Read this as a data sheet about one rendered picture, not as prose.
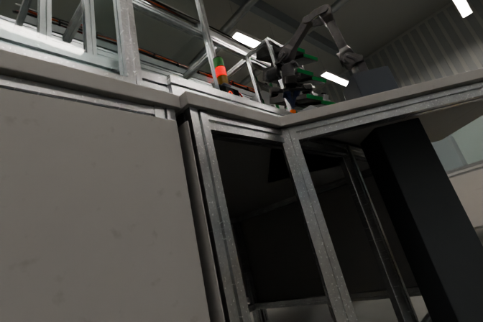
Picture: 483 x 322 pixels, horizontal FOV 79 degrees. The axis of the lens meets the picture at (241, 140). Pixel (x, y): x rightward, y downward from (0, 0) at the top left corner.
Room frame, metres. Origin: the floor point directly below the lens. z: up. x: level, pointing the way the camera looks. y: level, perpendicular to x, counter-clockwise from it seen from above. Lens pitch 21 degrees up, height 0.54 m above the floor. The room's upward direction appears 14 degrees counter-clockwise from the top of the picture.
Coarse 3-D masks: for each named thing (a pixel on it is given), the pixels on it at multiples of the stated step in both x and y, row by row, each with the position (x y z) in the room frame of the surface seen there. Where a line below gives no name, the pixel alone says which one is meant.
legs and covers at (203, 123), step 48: (192, 144) 0.51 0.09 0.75; (336, 144) 1.02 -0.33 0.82; (192, 192) 0.53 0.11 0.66; (336, 192) 1.95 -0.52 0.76; (240, 240) 2.48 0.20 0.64; (288, 240) 2.25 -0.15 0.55; (336, 240) 2.02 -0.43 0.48; (384, 240) 1.08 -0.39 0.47; (240, 288) 0.54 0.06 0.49; (288, 288) 2.32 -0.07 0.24; (384, 288) 1.90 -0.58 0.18
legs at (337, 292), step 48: (432, 96) 0.77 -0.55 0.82; (480, 96) 0.78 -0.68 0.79; (288, 144) 0.76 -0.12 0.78; (384, 144) 0.97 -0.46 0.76; (384, 192) 1.09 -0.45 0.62; (432, 192) 0.97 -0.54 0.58; (432, 240) 0.97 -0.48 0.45; (336, 288) 0.77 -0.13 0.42; (432, 288) 1.04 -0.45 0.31; (480, 288) 0.97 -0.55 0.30
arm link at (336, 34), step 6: (330, 6) 1.02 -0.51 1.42; (330, 12) 1.03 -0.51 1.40; (324, 18) 1.04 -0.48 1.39; (330, 18) 1.04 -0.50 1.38; (324, 24) 1.10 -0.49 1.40; (330, 24) 1.05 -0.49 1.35; (330, 30) 1.05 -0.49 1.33; (336, 30) 1.04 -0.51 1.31; (336, 36) 1.05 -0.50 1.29; (342, 36) 1.04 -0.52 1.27; (336, 42) 1.05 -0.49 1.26; (342, 42) 1.04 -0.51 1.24; (342, 48) 1.04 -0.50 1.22; (348, 48) 1.02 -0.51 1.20; (336, 54) 1.05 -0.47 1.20; (342, 54) 1.03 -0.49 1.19; (342, 60) 1.04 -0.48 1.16; (342, 66) 1.09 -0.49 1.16; (348, 66) 1.06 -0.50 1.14
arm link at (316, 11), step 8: (320, 8) 1.03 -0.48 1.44; (312, 16) 1.06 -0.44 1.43; (304, 24) 1.09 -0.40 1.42; (312, 24) 1.11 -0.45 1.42; (320, 24) 1.11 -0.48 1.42; (296, 32) 1.11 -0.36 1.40; (304, 32) 1.11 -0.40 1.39; (296, 40) 1.11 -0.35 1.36; (288, 48) 1.12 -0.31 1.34; (296, 48) 1.14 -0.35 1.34; (288, 56) 1.13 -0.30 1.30
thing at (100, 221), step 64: (0, 64) 0.30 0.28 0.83; (0, 128) 0.30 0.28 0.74; (64, 128) 0.35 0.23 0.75; (128, 128) 0.43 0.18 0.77; (0, 192) 0.30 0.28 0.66; (64, 192) 0.35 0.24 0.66; (128, 192) 0.42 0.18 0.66; (0, 256) 0.31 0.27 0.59; (64, 256) 0.35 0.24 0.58; (128, 256) 0.41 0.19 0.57; (192, 256) 0.49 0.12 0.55; (0, 320) 0.31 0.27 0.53; (64, 320) 0.35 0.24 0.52; (128, 320) 0.41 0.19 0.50; (192, 320) 0.48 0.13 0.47
